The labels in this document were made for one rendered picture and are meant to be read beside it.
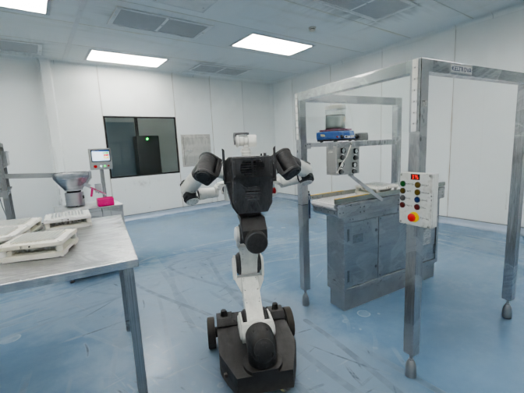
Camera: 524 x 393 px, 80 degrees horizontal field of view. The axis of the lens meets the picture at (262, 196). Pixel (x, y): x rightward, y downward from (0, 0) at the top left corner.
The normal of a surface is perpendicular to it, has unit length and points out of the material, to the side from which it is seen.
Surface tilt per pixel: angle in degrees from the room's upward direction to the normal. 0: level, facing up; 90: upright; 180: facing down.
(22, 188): 90
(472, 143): 90
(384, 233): 90
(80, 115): 90
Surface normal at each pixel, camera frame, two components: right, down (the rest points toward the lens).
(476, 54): -0.81, 0.13
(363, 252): 0.50, 0.11
